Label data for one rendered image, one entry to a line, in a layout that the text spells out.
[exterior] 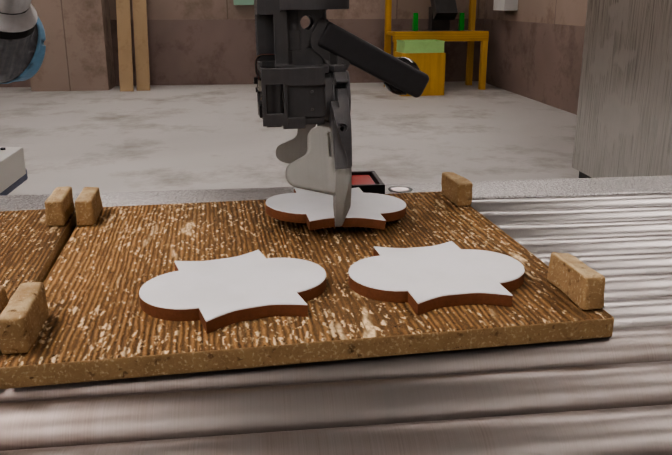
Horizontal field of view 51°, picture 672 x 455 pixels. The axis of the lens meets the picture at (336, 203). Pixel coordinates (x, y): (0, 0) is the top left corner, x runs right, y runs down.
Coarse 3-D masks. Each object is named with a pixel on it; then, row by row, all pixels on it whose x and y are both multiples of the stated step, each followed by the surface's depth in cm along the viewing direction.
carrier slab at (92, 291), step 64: (64, 256) 61; (128, 256) 61; (192, 256) 61; (320, 256) 61; (512, 256) 61; (64, 320) 49; (128, 320) 49; (256, 320) 49; (320, 320) 49; (384, 320) 49; (448, 320) 49; (512, 320) 49; (576, 320) 49; (0, 384) 43
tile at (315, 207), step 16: (304, 192) 74; (352, 192) 74; (272, 208) 68; (288, 208) 68; (304, 208) 68; (320, 208) 68; (352, 208) 69; (368, 208) 69; (384, 208) 69; (400, 208) 69; (320, 224) 65; (352, 224) 66; (368, 224) 66; (384, 224) 66
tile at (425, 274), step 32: (384, 256) 58; (416, 256) 58; (448, 256) 58; (480, 256) 58; (352, 288) 54; (384, 288) 52; (416, 288) 52; (448, 288) 52; (480, 288) 52; (512, 288) 54
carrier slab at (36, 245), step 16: (0, 224) 70; (16, 224) 70; (32, 224) 70; (0, 240) 65; (16, 240) 65; (32, 240) 65; (48, 240) 65; (64, 240) 68; (0, 256) 61; (16, 256) 61; (32, 256) 61; (48, 256) 61; (0, 272) 58; (16, 272) 58; (32, 272) 58; (48, 272) 60; (16, 288) 54; (0, 352) 46
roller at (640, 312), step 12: (612, 300) 56; (624, 300) 56; (636, 300) 56; (648, 300) 56; (660, 300) 56; (612, 312) 55; (624, 312) 55; (636, 312) 55; (648, 312) 55; (660, 312) 55; (624, 324) 54; (636, 324) 55; (648, 324) 55; (660, 324) 55
